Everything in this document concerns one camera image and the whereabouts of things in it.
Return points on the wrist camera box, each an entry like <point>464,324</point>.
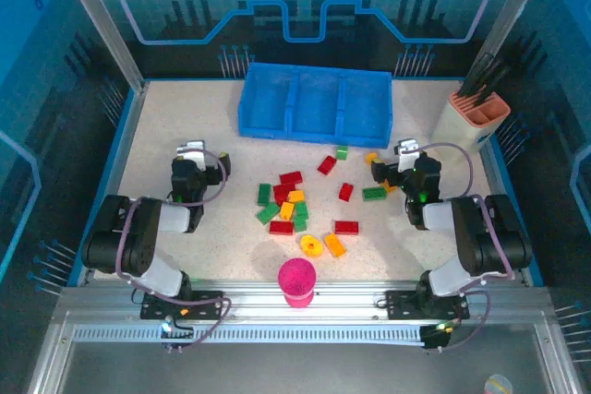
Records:
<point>406,147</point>
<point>191,148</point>

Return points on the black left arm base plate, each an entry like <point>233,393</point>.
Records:
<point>203,302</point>

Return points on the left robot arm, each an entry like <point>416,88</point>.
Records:
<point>138,237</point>

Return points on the green lego brick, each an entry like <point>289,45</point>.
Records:
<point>301,209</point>
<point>300,224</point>
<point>268,213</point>
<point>374,193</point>
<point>264,193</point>
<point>341,152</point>

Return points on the sloped yellow lego brick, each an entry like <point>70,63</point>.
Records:
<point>371,157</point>

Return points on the blue table side rail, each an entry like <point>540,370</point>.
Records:
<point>108,172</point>

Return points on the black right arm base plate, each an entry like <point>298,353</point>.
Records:
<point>401,304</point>

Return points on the aluminium frame post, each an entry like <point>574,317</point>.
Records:
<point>508,15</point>
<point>99,20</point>

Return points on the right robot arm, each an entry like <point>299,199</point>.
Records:
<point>485,237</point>

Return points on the small electronics module with LED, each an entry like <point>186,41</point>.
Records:
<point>436,336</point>
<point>170,331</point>

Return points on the round yellow lego piece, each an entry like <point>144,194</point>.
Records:
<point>310,245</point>

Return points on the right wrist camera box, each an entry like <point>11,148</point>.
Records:
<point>406,147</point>

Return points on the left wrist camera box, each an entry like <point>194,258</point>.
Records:
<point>191,148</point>

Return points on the aluminium rail beam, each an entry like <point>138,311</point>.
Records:
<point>258,294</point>

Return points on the pink plastic cup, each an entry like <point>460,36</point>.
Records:
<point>297,278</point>

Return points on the grey metal panel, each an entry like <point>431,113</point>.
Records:
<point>295,368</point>

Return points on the pale round striped object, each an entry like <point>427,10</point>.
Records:
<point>498,385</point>

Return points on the cream utensil holder pink top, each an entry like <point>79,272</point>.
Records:
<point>461,128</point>

